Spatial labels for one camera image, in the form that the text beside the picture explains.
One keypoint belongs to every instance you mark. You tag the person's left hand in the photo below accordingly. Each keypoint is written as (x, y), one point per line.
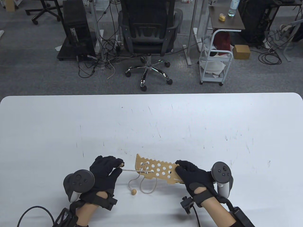
(104, 177)

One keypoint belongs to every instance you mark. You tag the person's right hand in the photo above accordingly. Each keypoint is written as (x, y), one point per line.
(196, 177)

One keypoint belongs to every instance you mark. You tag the wooden crocodile lacing toy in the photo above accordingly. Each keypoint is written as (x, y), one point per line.
(138, 158)

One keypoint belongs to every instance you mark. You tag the person's right forearm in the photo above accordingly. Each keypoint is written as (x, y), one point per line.
(220, 212)

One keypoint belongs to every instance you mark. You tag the person's left forearm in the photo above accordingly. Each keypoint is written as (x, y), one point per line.
(85, 215)

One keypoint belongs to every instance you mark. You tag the black grey left hand controller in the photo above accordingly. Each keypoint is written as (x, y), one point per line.
(80, 181)

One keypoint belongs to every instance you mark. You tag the black grey hand controller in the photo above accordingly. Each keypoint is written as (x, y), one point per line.
(80, 181)
(221, 172)

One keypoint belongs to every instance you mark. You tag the black grey right hand controller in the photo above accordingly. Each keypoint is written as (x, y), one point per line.
(221, 172)

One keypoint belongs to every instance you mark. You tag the black left glove sensor module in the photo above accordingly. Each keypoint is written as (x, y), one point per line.
(109, 203)

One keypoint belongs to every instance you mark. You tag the black glove sensor module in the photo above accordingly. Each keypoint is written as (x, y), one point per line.
(109, 203)
(187, 203)

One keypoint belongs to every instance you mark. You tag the black right glove sensor module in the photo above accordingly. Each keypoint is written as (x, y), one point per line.
(187, 203)

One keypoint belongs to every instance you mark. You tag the white cloth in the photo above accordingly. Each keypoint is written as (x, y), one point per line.
(213, 66)

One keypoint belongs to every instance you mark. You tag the white rolling cart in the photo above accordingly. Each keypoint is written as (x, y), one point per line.
(227, 68)

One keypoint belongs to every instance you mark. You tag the brown cardboard box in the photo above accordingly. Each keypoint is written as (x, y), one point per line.
(241, 52)

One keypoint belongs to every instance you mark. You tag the white paper sheet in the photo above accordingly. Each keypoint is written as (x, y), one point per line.
(58, 48)

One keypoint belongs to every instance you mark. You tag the dark red bag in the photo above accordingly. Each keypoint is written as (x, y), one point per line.
(222, 41)

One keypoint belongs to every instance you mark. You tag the grey desk leg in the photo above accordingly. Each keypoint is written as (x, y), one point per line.
(286, 53)

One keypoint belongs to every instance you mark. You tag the dark brown side table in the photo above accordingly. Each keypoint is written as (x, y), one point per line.
(228, 23)

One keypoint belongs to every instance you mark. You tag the black computer tower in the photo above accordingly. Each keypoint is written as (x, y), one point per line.
(75, 21)

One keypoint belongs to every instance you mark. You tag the small yellow case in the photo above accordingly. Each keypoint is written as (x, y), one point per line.
(221, 17)

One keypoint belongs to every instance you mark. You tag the black mesh office chair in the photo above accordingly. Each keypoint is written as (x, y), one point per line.
(149, 21)

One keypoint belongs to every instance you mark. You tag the black equipment cabinet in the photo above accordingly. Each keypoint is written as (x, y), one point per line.
(253, 21)

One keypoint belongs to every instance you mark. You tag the clear plastic box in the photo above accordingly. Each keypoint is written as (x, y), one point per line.
(101, 4)

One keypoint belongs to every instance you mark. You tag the clear water bottle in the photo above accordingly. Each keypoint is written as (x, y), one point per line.
(233, 7)

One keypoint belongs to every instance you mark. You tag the white floor object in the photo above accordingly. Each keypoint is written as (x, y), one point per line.
(1, 34)

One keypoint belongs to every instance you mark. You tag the black swivel chair base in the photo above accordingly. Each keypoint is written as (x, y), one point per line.
(45, 7)

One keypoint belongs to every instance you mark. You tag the small cardboard box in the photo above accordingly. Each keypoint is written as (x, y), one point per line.
(9, 5)

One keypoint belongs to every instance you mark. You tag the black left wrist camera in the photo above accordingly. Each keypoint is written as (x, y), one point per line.
(66, 217)

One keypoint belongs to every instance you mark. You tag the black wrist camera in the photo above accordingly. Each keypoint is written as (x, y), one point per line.
(243, 218)
(66, 217)

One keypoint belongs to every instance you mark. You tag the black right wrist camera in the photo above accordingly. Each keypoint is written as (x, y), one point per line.
(243, 218)

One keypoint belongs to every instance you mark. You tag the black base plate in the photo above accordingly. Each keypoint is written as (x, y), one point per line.
(65, 53)

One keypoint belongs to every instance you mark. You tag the aluminium frame post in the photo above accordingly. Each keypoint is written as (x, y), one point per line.
(192, 23)
(94, 23)

